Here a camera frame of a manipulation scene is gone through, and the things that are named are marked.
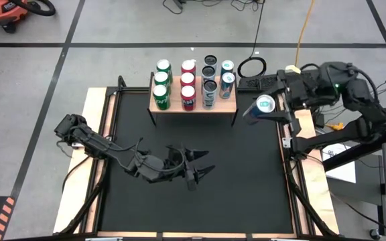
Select green Sprite can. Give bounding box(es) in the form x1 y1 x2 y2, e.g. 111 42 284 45
153 71 172 88
155 59 174 80
152 84 172 111

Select yellow tape tag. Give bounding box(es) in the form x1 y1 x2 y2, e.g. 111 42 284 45
284 64 302 75

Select black perforated case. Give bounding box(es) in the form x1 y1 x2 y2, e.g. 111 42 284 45
238 74 326 128

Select black floor cables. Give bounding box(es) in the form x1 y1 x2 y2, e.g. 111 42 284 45
162 0 266 14

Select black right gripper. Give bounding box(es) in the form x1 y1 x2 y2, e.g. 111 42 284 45
256 68 314 135

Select orange power plug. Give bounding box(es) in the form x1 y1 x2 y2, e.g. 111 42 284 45
325 122 345 132

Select white paper sheet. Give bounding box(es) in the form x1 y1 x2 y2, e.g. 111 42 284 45
322 143 357 184

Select blue silver Red Bull can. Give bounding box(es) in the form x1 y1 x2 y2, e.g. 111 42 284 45
241 94 277 126
218 72 237 100
220 60 235 75

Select yellow hanging cable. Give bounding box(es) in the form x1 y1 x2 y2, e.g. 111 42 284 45
293 0 316 68

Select small wooden shelf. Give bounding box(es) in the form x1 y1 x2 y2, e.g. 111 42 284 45
147 72 240 127

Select black hanging cable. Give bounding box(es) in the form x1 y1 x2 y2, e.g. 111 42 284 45
238 0 267 79

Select red Fanta can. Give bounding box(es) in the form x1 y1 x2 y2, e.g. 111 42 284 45
180 72 196 88
180 59 197 75
180 84 198 112

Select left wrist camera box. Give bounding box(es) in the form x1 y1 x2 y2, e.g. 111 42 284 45
135 155 167 183

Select black beam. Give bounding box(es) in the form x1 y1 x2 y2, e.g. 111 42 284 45
322 127 386 172

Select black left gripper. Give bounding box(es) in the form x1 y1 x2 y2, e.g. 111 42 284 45
164 144 216 192

